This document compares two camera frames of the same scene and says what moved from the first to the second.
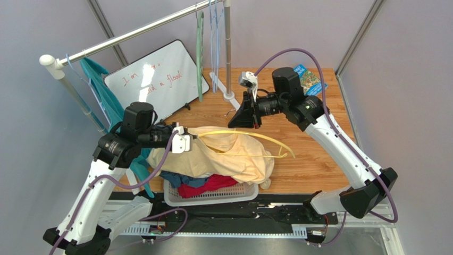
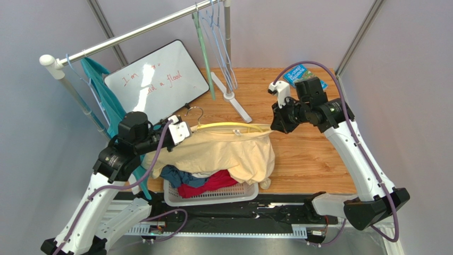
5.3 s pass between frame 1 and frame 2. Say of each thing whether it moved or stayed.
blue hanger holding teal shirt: stayed
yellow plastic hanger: moved
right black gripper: moved
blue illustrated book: stayed
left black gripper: stayed
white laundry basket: stayed
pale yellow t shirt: moved
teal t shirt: stayed
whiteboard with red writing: stayed
